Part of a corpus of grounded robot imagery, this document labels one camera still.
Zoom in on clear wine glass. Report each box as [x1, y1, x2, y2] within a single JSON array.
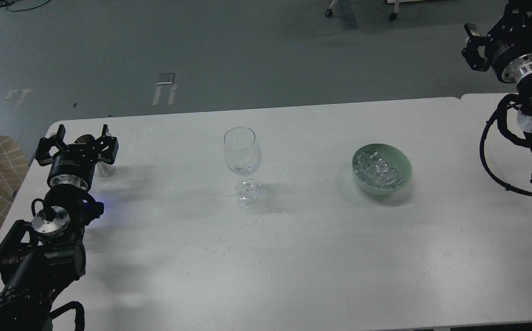
[[223, 126, 264, 207]]

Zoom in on black floor cables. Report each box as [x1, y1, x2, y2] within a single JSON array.
[[0, 0, 51, 20]]

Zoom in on steel cocktail jigger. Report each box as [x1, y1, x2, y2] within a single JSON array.
[[74, 134, 117, 178]]

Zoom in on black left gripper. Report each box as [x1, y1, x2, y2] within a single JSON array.
[[34, 124, 119, 191]]

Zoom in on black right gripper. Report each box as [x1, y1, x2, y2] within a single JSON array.
[[461, 0, 532, 84]]

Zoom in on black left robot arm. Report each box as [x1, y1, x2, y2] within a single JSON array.
[[0, 125, 119, 331]]

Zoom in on clear ice cubes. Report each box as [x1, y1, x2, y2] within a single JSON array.
[[354, 151, 404, 190]]

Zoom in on green bowl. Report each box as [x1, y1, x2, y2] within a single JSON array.
[[351, 144, 413, 195]]

